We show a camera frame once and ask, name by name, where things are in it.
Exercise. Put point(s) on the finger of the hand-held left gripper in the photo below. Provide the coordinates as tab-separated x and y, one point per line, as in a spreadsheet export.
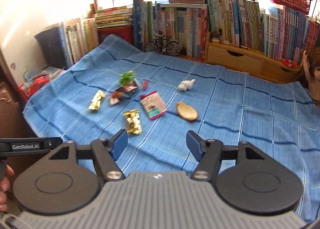
55	142

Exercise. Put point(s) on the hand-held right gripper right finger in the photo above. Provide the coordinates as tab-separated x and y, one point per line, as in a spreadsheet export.
195	146

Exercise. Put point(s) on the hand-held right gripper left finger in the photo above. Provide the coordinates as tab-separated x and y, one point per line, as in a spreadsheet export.
120	144

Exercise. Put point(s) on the red brown wrapper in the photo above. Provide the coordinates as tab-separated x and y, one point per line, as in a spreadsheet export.
115	99

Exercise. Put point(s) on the pink snack packet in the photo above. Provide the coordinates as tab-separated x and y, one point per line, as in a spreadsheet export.
152	105

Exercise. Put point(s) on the row of pale slanted books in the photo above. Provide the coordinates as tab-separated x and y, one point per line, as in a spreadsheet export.
80	38

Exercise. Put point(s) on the row of tall upright books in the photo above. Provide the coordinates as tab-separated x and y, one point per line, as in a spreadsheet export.
175	23

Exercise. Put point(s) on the stack of flat books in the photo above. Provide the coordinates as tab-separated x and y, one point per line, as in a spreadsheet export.
113	17

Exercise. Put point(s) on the row of green-spined books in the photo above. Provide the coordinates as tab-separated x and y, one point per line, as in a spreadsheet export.
237	21

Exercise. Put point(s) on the row of pink-spined books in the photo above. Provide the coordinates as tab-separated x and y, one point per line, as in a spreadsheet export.
287	36

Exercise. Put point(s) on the person's left hand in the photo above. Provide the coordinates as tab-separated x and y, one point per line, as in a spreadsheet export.
4	189

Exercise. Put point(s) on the gold foil wrapper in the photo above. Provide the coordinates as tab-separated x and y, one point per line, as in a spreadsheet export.
133	121
97	100

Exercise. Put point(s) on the brown ribbed suitcase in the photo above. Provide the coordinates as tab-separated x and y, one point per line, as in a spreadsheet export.
10	114

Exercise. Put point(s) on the orange peel piece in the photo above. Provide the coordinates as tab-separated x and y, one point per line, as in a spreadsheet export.
186	111

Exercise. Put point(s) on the blue plaid cloth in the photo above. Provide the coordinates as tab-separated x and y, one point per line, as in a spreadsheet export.
225	124

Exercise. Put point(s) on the small pink white packet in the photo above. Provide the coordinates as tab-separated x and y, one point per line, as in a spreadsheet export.
130	89

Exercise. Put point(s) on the white tissue wad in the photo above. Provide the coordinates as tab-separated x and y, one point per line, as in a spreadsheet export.
186	85

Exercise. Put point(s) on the red snack bag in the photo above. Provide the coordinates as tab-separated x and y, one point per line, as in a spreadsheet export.
37	82

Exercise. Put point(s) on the red plastic stick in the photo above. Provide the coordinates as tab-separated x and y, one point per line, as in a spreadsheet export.
145	85

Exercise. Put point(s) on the green plastic wrapper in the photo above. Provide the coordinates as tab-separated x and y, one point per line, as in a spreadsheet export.
127	77

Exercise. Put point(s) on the pile of white papers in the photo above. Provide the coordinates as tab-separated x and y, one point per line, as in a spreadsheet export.
52	71

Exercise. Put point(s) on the dark blue folder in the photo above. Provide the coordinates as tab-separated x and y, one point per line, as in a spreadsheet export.
50	43

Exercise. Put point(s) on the wooden drawer organizer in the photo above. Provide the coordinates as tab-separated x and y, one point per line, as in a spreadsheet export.
240	58

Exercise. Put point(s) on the black model bicycle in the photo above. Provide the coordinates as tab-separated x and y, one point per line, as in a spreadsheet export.
172	47

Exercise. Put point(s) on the red plastic crate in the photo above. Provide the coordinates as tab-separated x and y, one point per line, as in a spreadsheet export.
115	33

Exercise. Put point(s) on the small dark-haired figurine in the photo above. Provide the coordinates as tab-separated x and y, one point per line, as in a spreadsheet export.
216	36

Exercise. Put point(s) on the small red white toy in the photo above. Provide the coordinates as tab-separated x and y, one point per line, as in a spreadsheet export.
288	63

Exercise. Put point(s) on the brown-haired doll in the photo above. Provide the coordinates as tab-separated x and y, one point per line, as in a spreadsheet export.
313	76

